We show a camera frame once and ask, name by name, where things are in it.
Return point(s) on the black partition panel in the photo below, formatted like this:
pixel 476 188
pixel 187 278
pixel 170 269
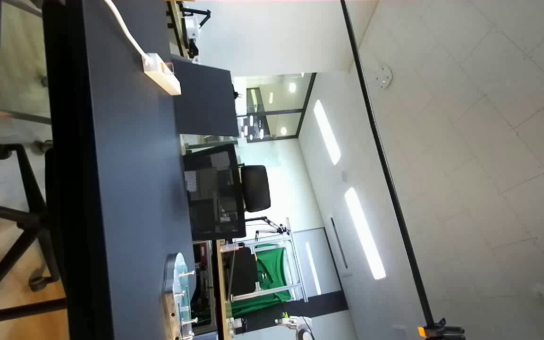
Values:
pixel 206 97

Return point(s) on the black computer monitor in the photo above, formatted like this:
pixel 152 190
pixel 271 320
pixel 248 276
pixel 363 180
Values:
pixel 212 195

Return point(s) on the white power strip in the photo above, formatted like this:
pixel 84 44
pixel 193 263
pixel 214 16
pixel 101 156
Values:
pixel 161 74

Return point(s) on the black swivel chair base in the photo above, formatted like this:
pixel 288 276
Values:
pixel 29 220

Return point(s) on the black framed glass door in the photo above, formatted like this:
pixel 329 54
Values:
pixel 278 106

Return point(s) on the long ceiling light strip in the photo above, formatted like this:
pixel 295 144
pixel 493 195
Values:
pixel 365 233
pixel 327 131

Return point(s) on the green cloth backdrop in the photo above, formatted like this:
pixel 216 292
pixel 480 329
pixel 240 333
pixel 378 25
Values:
pixel 271 271

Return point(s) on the black orange clamp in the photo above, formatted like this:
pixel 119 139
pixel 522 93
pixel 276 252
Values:
pixel 441 329

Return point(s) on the black camera stand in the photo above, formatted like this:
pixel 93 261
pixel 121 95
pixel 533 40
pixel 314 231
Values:
pixel 197 16

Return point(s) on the white smoke detector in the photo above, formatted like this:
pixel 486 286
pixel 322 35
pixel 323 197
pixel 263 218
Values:
pixel 384 76

